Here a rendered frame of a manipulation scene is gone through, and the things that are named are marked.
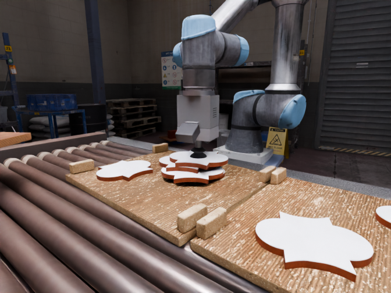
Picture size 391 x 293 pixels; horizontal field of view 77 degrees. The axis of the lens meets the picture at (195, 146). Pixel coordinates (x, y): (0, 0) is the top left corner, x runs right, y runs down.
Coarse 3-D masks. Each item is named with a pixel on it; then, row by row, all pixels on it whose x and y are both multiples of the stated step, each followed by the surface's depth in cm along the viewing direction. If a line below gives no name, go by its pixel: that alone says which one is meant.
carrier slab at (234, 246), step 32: (288, 192) 51; (320, 192) 51; (352, 192) 51; (256, 224) 39; (352, 224) 39; (224, 256) 32; (256, 256) 32; (384, 256) 32; (288, 288) 27; (320, 288) 27; (352, 288) 27; (384, 288) 27
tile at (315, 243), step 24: (288, 216) 40; (264, 240) 33; (288, 240) 33; (312, 240) 33; (336, 240) 33; (360, 240) 33; (288, 264) 30; (312, 264) 30; (336, 264) 29; (360, 264) 30
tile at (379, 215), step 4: (380, 208) 42; (384, 208) 42; (388, 208) 42; (376, 212) 41; (380, 212) 41; (384, 212) 41; (388, 212) 41; (376, 216) 41; (380, 216) 40; (384, 216) 40; (388, 216) 40; (380, 220) 40; (384, 220) 39; (388, 220) 38; (384, 224) 39; (388, 224) 38
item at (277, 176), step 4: (280, 168) 59; (284, 168) 59; (272, 172) 56; (276, 172) 56; (280, 172) 56; (284, 172) 58; (272, 176) 55; (276, 176) 55; (280, 176) 56; (284, 176) 58; (272, 180) 56; (276, 180) 55; (280, 180) 56; (276, 184) 55
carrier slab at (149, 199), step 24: (96, 168) 67; (240, 168) 67; (96, 192) 52; (120, 192) 51; (144, 192) 51; (168, 192) 51; (192, 192) 51; (216, 192) 51; (240, 192) 51; (144, 216) 42; (168, 216) 42; (168, 240) 38
